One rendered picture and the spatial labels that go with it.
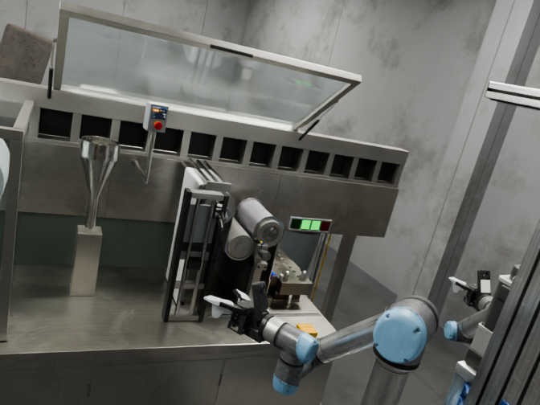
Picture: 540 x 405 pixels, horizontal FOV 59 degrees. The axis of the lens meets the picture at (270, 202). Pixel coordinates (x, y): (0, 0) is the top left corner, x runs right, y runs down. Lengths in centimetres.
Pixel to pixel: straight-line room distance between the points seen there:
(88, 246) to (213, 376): 70
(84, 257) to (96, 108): 60
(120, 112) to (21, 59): 424
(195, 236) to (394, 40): 378
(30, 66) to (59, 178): 422
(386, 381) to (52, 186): 152
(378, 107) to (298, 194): 286
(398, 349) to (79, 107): 151
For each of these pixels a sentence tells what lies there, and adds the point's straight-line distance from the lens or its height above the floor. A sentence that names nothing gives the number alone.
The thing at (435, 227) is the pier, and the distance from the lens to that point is 420.
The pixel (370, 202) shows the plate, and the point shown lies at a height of 135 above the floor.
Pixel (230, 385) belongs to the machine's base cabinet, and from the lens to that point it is 205.
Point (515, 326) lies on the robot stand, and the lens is 135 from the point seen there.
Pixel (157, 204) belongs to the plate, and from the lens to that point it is 222.
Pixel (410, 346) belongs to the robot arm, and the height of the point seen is 140.
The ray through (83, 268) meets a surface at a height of 102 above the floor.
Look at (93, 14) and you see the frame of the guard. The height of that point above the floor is 196.
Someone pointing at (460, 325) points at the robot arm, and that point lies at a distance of 199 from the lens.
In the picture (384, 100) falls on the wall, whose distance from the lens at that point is 511.
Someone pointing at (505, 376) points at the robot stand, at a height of 133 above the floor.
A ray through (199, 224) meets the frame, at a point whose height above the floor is 131.
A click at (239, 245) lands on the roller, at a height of 119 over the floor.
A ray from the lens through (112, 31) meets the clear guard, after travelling 171.
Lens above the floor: 193
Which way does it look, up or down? 16 degrees down
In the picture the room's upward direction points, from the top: 13 degrees clockwise
